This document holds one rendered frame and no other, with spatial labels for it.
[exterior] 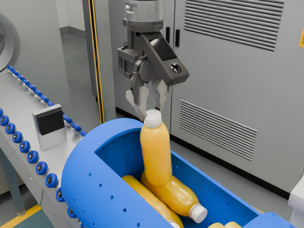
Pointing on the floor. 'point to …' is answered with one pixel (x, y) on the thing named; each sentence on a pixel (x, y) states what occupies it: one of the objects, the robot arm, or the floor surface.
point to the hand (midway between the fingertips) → (151, 114)
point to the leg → (12, 184)
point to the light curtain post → (102, 58)
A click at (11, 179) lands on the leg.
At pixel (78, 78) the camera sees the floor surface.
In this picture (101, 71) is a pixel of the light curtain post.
